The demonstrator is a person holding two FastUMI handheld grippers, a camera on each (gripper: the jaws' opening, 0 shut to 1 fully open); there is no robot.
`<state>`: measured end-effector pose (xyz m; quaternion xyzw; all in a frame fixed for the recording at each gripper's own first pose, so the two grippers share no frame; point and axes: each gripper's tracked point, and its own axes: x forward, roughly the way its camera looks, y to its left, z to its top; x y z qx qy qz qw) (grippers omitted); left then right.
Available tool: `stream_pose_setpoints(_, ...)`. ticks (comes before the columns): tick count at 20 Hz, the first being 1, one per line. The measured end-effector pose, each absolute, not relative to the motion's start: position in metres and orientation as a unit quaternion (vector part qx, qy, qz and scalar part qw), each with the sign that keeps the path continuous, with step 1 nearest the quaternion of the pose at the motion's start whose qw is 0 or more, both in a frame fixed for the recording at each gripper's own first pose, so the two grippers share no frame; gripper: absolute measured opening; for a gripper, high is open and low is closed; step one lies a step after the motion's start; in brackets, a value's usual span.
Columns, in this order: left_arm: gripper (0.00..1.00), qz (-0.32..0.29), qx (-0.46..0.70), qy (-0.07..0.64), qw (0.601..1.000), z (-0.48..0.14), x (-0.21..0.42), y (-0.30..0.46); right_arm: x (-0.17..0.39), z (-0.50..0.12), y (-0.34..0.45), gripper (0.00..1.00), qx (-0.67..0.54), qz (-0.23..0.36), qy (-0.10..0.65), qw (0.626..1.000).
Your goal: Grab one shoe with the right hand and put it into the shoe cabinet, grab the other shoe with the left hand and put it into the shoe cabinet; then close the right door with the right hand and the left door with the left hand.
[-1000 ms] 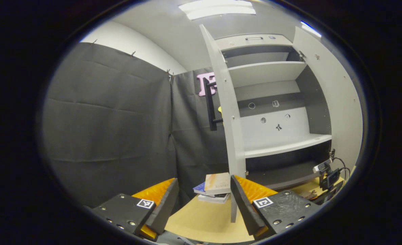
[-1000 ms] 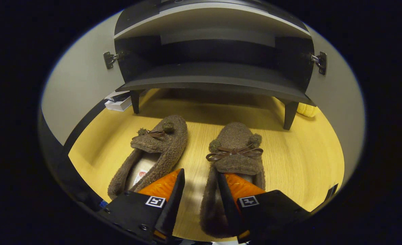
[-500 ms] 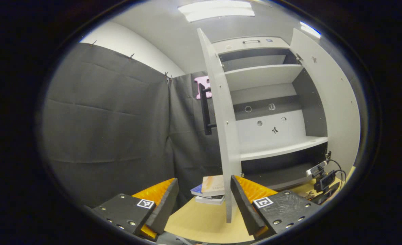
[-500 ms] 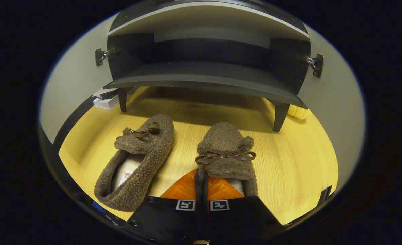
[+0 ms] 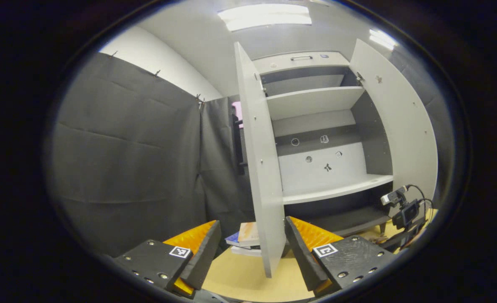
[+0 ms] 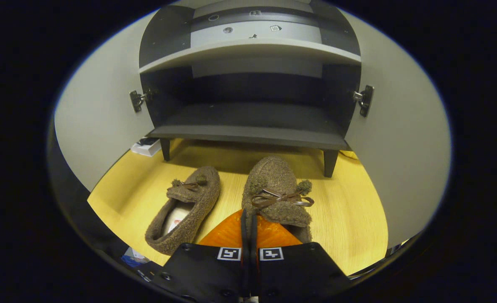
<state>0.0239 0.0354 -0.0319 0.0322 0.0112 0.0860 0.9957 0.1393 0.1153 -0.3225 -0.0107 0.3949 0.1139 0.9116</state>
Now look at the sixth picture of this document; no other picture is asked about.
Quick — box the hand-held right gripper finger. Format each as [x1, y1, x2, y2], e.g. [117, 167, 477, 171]
[151, 208, 250, 303]
[250, 213, 352, 303]

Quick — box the brown fuzzy shoe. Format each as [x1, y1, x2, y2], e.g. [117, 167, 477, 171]
[241, 156, 315, 245]
[145, 165, 222, 256]

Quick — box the grey shoe cabinet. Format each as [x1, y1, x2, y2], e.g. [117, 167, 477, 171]
[138, 0, 363, 178]

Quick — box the grey shoe cabinet door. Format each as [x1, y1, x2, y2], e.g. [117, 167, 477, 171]
[54, 9, 156, 193]
[344, 8, 452, 250]

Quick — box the blue and white packet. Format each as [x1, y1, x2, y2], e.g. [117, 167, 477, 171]
[121, 247, 150, 270]

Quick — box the white box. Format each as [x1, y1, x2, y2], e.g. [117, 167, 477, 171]
[130, 137, 162, 157]

